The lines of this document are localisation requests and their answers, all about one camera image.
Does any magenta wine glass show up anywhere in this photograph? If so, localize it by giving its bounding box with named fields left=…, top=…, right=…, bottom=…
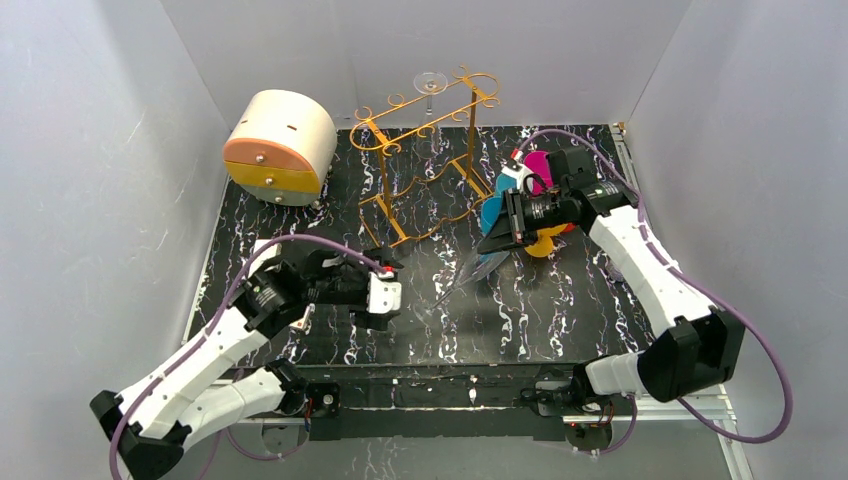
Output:
left=524, top=151, right=553, bottom=195

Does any yellow wine glass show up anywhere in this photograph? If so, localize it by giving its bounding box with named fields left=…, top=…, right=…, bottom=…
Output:
left=524, top=223, right=574, bottom=258

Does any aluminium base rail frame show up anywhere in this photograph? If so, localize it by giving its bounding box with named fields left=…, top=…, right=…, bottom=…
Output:
left=142, top=122, right=757, bottom=480

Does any small white red box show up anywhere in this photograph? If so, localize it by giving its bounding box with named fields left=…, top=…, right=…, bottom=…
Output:
left=289, top=304, right=315, bottom=331

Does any light blue wine glass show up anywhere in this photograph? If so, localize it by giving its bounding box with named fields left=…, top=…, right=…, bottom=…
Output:
left=495, top=165, right=532, bottom=196

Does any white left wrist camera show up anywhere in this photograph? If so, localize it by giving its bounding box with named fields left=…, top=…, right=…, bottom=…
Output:
left=367, top=266, right=402, bottom=315

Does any round drawer storage box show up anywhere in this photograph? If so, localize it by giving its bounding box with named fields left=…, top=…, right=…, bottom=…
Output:
left=222, top=89, right=337, bottom=207

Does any clear wine glass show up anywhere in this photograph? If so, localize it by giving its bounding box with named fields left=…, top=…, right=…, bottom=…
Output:
left=413, top=71, right=448, bottom=160
left=412, top=249, right=510, bottom=321

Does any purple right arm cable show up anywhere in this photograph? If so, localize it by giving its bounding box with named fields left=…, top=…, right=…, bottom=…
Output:
left=510, top=128, right=795, bottom=458

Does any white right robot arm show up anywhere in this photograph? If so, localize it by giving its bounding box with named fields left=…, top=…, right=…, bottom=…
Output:
left=478, top=147, right=745, bottom=405

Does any small clear plastic cup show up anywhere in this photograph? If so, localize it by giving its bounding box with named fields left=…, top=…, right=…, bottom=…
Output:
left=606, top=259, right=626, bottom=283

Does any gold wire glass rack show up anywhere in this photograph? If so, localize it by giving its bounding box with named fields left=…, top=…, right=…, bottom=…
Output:
left=349, top=65, right=501, bottom=248

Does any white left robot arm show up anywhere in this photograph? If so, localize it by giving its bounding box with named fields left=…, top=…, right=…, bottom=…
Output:
left=90, top=238, right=402, bottom=479

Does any small white card box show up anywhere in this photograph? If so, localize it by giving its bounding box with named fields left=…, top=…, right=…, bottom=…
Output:
left=250, top=239, right=279, bottom=267

